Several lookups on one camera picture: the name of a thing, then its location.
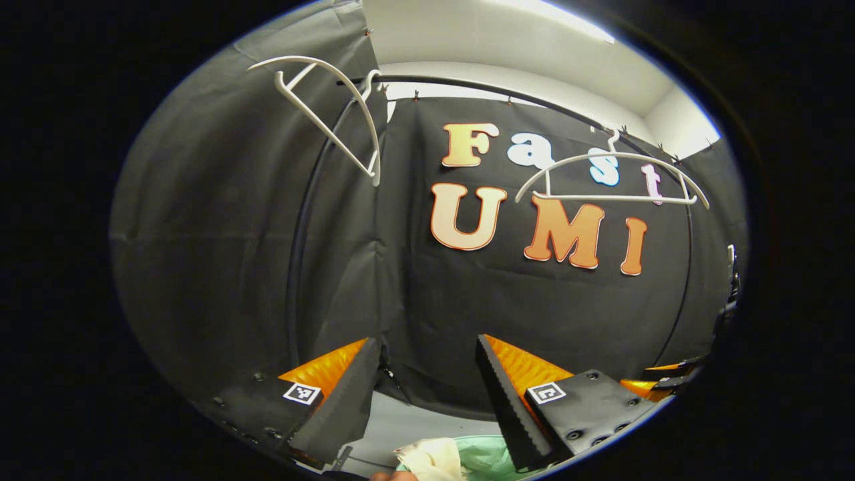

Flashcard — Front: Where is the cream shirt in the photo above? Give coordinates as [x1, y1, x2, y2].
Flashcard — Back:
[394, 438, 470, 481]

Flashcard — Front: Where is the green laundry hamper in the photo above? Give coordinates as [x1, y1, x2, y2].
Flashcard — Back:
[454, 434, 535, 481]

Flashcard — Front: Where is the black backdrop cloth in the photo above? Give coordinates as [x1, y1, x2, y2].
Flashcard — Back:
[110, 0, 749, 418]

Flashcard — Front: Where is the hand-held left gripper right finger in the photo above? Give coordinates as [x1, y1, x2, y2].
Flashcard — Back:
[476, 334, 669, 472]

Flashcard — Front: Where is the white plastic hanger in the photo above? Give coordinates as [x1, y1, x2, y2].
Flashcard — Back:
[247, 55, 383, 187]
[516, 129, 711, 210]

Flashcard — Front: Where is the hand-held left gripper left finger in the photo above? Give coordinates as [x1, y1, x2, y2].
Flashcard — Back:
[197, 337, 381, 468]

